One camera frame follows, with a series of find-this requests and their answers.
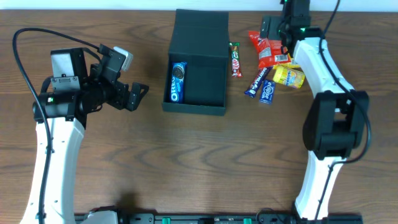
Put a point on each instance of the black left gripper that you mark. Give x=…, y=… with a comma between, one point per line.
x=123, y=96

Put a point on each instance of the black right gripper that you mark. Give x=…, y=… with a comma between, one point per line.
x=266, y=26

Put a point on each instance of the red snack bag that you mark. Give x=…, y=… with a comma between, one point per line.
x=270, y=52

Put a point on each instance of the blue Oreo cookie pack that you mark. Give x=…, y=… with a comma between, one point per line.
x=177, y=82

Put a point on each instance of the black box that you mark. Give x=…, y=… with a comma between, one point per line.
x=201, y=40

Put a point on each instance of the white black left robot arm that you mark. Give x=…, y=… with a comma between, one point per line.
x=64, y=102

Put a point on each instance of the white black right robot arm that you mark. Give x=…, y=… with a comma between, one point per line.
x=335, y=124

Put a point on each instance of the blue Eclipse mint pack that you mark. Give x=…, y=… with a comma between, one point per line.
x=267, y=93

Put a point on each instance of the yellow snack bag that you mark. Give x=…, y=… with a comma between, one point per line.
x=291, y=64

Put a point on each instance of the yellow Mentos gum bottle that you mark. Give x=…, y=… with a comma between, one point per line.
x=289, y=77

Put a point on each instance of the purple Dairy Milk bar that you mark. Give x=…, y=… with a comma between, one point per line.
x=256, y=83

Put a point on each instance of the KitKat chocolate bar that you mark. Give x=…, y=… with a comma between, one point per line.
x=235, y=60

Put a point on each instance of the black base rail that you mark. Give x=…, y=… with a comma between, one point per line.
x=109, y=217

